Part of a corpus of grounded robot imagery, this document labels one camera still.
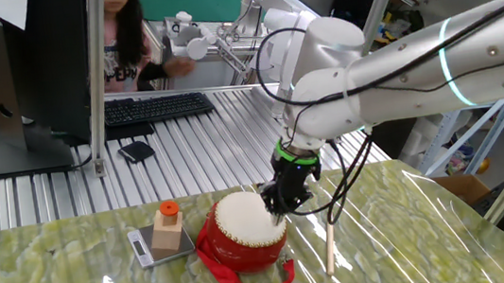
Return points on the silver digital pocket scale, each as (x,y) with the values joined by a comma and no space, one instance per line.
(138,249)

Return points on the black computer monitor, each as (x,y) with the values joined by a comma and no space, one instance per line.
(53,64)

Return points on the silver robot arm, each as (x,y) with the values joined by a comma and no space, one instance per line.
(416,75)

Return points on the teal partition board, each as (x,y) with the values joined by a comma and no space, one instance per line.
(188,1)

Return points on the white haptic control device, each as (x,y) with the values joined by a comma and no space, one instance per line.
(196,48)

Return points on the wooden peg block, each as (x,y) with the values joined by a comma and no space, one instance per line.
(167,234)

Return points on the red drum white head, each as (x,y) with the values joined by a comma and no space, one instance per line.
(242,219)

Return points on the person in pink shirt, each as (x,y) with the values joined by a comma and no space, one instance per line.
(119,42)

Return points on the black keyboard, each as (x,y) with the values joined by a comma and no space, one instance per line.
(158,108)

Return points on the open cardboard box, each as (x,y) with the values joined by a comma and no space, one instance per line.
(467,188)

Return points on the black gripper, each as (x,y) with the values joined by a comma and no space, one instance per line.
(296,172)

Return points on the pale wooden drumstick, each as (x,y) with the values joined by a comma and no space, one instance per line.
(329,251)

